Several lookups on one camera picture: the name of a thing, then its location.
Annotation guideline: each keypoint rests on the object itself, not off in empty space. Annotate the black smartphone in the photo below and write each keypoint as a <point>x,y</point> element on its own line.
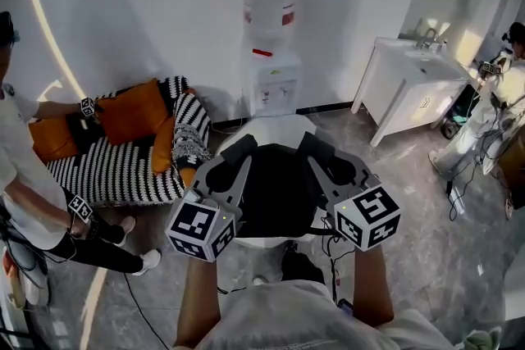
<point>345,305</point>

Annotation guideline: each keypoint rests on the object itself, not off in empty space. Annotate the light green towel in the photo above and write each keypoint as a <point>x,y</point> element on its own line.
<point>484,338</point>

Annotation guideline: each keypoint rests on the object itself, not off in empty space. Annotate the metal faucet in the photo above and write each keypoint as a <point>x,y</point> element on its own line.
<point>428,37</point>

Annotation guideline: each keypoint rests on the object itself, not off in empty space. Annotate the clear water bottle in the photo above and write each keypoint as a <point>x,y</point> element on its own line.
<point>268,4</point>

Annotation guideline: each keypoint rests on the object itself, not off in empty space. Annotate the person's right leg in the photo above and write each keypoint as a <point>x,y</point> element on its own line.
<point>301,262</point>

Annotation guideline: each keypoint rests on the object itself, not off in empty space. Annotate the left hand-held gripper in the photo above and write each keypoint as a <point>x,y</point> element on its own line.
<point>197,225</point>

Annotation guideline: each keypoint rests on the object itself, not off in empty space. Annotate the black white striped sofa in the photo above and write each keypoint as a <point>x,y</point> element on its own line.
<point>53,139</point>

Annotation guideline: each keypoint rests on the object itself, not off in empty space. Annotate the person's right forearm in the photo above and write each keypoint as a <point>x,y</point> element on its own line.
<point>373,287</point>

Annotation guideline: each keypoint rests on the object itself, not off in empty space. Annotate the green wheeled bin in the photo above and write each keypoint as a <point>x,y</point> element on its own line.
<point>455,125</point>

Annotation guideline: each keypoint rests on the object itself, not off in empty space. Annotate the small orange pillow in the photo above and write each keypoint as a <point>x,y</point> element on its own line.
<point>163,147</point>

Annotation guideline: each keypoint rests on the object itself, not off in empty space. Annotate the white round beanbag chair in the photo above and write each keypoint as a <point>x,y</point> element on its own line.
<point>275,127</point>

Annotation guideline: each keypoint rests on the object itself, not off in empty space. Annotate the black white striped blanket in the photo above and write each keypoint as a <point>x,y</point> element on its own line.
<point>123,172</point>

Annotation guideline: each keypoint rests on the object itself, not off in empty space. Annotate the white side table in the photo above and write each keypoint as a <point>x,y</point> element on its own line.
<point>514,287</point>

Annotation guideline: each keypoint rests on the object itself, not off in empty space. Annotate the black backpack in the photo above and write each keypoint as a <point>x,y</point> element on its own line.
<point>279,192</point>

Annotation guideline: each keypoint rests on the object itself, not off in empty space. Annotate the large orange cushion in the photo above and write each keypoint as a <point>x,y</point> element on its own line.
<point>131,115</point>

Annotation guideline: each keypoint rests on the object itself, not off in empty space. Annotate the person's white shirt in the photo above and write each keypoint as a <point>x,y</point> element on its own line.
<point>295,324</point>

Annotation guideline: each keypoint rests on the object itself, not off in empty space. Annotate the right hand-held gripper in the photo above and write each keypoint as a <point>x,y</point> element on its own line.
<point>369,213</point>

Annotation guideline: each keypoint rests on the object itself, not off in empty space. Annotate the person's left forearm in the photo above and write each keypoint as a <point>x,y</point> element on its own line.
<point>199,299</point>

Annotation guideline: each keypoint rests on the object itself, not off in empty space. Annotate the white sink cabinet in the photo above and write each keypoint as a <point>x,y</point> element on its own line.
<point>402,90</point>

